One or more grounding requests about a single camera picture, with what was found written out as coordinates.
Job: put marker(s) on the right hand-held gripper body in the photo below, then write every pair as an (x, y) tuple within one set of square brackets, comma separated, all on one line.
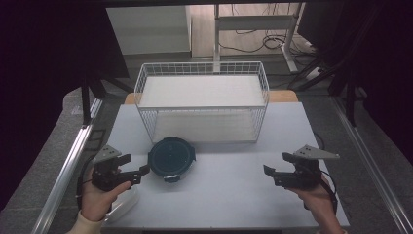
[(303, 175)]

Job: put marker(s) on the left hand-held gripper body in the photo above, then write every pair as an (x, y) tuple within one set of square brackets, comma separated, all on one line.
[(105, 172)]

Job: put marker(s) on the round container with dark lid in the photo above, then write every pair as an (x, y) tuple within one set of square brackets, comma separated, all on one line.
[(170, 159)]

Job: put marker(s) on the clear rectangular lidded container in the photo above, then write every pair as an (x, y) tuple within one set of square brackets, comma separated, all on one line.
[(125, 204)]

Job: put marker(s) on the person's left hand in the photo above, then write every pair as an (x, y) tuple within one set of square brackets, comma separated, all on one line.
[(95, 201)]

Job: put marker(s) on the person's right hand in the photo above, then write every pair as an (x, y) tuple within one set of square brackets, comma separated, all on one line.
[(316, 204)]

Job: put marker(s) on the wooden table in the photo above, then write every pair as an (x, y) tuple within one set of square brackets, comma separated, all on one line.
[(282, 96)]

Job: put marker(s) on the black metal stand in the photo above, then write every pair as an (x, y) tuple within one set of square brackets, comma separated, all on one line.
[(86, 100), (350, 104)]

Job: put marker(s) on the white cabinet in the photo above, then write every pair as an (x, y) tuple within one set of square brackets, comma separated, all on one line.
[(147, 29)]

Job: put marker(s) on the aluminium rail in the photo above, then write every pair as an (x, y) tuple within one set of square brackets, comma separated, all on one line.
[(373, 162), (66, 165)]

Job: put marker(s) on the white metal desk frame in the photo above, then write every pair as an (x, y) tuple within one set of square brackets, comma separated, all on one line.
[(256, 22)]

